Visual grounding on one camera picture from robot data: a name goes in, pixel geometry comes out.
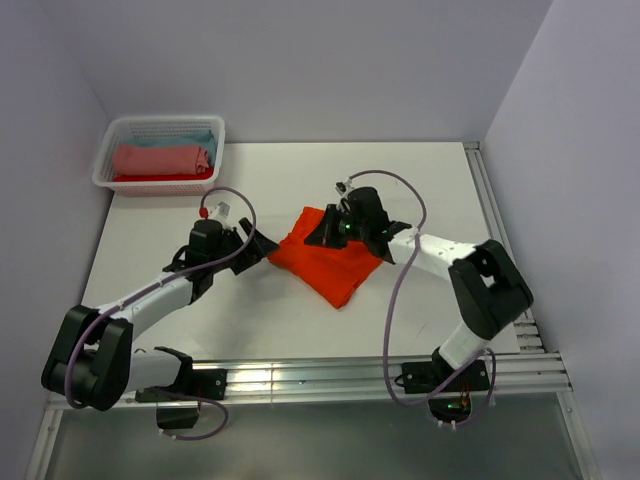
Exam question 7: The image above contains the rolled pink t-shirt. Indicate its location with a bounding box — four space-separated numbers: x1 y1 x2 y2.
112 145 210 176

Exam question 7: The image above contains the white plastic mesh basket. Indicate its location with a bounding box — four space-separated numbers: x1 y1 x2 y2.
92 115 225 197

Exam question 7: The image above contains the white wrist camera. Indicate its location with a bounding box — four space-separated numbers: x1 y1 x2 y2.
198 202 230 223
335 177 353 197

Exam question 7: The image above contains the rolled light blue t-shirt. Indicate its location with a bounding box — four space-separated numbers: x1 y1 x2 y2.
128 130 217 160

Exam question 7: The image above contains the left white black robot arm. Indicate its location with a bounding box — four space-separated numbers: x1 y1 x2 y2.
41 218 279 411

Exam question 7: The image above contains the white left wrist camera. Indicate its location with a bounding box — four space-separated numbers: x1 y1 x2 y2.
198 202 230 223

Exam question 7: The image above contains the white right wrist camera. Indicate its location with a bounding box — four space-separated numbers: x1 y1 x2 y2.
335 177 353 197

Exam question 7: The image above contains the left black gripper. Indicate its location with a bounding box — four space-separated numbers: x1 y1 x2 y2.
209 218 279 275

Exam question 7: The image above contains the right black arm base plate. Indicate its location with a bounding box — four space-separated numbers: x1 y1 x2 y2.
394 360 490 395

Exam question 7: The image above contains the aluminium front rail frame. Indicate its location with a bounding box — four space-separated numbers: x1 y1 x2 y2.
24 352 601 480

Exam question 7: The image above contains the orange t-shirt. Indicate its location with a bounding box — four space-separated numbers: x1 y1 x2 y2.
268 206 383 309

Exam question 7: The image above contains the rolled red t-shirt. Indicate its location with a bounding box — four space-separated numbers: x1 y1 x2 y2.
113 168 214 183

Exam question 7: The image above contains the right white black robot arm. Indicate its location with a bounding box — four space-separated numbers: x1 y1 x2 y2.
304 187 534 390

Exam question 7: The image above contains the aluminium right side rail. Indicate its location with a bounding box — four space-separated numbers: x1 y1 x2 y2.
462 140 546 354

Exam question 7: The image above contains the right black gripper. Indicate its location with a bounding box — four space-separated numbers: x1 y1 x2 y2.
306 203 370 249

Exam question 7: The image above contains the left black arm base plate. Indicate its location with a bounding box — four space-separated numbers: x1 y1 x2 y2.
135 368 228 403

